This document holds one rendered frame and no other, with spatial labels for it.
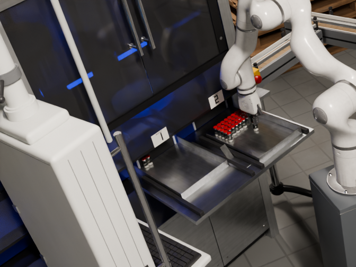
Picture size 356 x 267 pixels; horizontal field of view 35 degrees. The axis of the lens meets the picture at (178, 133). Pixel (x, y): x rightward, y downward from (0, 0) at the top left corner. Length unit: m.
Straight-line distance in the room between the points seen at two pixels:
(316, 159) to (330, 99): 1.85
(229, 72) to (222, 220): 0.91
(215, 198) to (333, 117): 0.60
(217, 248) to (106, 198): 1.38
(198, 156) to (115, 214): 0.86
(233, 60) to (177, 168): 0.54
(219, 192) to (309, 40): 0.71
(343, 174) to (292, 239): 1.15
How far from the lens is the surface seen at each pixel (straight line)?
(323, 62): 2.00
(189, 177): 2.40
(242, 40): 2.25
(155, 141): 2.44
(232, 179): 2.33
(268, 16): 1.98
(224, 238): 2.99
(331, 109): 1.95
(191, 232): 2.80
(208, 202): 2.25
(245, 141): 2.52
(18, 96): 1.69
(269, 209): 3.16
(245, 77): 2.38
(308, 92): 4.48
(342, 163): 2.14
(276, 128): 2.56
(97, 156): 1.62
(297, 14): 2.05
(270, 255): 3.21
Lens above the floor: 2.32
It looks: 32 degrees down
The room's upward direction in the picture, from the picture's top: 17 degrees counter-clockwise
